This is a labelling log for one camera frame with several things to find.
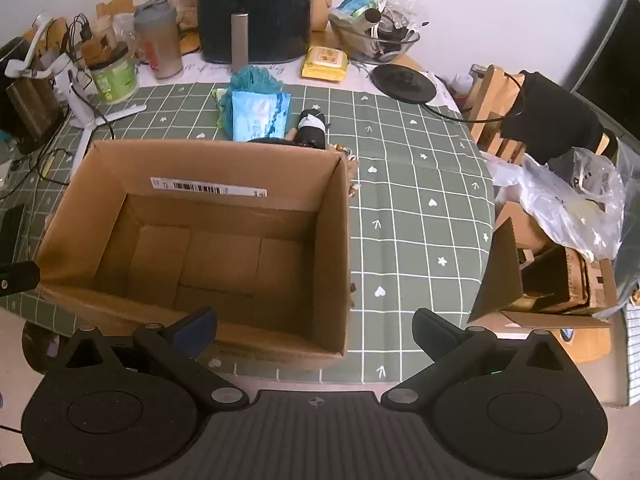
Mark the green lidded jar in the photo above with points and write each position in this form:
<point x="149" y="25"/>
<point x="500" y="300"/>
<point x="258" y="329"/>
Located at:
<point x="115" y="80"/>

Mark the clear plastic bag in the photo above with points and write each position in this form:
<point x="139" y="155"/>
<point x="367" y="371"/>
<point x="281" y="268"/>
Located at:
<point x="560" y="200"/>

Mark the grey shaker bottle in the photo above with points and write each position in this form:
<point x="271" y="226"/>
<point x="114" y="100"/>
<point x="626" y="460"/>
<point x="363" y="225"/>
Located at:
<point x="160" y="45"/>

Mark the teal bath sponge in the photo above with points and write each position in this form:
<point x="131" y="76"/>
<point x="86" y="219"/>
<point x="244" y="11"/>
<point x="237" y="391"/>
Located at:
<point x="255" y="77"/>

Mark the brown cardboard box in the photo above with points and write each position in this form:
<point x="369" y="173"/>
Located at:
<point x="240" y="260"/>

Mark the wooden chair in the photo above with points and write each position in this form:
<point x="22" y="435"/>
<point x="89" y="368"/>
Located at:
<point x="492" y="90"/>

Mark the glass bowl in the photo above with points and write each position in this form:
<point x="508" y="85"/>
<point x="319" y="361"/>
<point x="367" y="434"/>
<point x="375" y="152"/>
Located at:
<point x="360" y="46"/>

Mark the open cardboard box of things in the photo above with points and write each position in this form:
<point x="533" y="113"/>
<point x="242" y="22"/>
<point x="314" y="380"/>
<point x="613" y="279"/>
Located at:
<point x="500" y="280"/>

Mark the yellow wipes packet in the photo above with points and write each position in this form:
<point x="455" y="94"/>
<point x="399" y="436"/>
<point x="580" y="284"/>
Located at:
<point x="325" y="62"/>

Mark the black air fryer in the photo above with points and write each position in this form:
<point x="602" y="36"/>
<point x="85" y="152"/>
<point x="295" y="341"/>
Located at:
<point x="260" y="15"/>

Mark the white tripod stand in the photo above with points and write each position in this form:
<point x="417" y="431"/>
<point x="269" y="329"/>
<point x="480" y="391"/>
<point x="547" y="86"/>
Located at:
<point x="80" y="105"/>

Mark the black cloth bag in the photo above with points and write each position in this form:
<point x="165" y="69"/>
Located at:
<point x="555" y="115"/>

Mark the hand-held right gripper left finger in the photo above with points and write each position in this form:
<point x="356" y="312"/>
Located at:
<point x="197" y="331"/>

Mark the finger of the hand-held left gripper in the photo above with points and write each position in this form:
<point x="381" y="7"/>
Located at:
<point x="17" y="282"/>

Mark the black monitor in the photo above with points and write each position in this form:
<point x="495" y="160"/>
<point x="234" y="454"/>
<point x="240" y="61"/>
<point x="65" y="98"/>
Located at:
<point x="615" y="60"/>

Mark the black phone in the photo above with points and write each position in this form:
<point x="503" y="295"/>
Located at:
<point x="11" y="232"/>

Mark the black kettle base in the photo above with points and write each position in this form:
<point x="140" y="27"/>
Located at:
<point x="402" y="82"/>

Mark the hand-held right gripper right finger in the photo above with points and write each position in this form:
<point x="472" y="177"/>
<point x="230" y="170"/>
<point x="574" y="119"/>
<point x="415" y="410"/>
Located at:
<point x="427" y="331"/>

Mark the blue wipes packet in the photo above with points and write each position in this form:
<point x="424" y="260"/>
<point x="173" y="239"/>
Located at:
<point x="255" y="115"/>

